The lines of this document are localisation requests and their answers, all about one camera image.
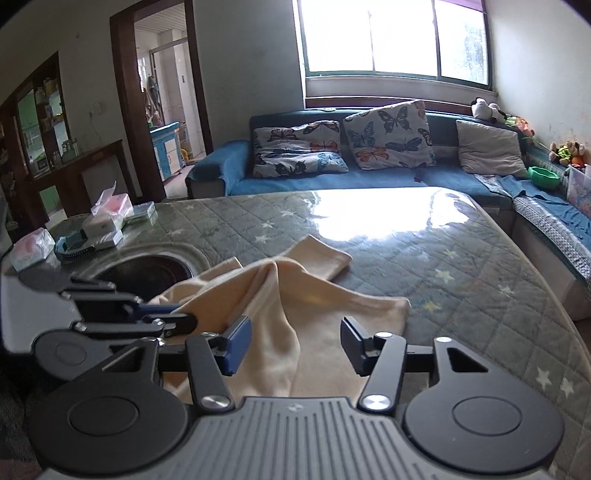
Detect cream beige garment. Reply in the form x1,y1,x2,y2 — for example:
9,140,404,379
150,235,411,402

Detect round black induction cooktop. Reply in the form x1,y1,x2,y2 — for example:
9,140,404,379
93,254,193,301

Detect teal black brush tool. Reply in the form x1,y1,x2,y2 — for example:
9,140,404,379
54,230,96,262

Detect pink tissue pack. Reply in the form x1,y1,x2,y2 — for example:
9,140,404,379
9,227,55,272

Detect white pink tissue box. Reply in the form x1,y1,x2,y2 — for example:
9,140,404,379
82,183,133,238

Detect green small book stack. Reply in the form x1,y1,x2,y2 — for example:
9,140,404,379
124,201,156,225

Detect dark wood sideboard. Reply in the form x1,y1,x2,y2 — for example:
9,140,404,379
32,140,137,216

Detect dark wood display cabinet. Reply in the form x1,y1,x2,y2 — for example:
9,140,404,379
1,54,70,233

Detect blue children cabinet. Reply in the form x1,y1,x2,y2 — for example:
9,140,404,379
149,122,184,181

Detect blue cloth on sofa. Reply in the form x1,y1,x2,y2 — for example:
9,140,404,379
498,175,590,243

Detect green plastic basin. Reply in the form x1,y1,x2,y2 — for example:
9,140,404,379
528,166,561,190

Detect flat butterfly pillow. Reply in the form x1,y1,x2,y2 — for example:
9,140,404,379
252,120,349,178

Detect clear plastic storage box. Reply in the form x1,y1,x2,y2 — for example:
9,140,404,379
566,165,591,218

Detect grey plain cushion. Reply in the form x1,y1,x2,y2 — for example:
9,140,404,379
456,120,528,178

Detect blue corner sofa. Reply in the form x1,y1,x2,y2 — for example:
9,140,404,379
185,100,590,320

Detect brown plush toys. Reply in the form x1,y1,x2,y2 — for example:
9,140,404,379
549,140,587,169

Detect upright butterfly pillow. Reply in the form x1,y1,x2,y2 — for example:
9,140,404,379
342,100,436,170

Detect colourful plush toy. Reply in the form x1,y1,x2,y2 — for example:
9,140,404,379
505,115,536,138

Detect panda plush toy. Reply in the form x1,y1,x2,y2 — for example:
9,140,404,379
471,97,507,124

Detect green framed window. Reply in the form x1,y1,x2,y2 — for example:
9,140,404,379
294,0,492,89

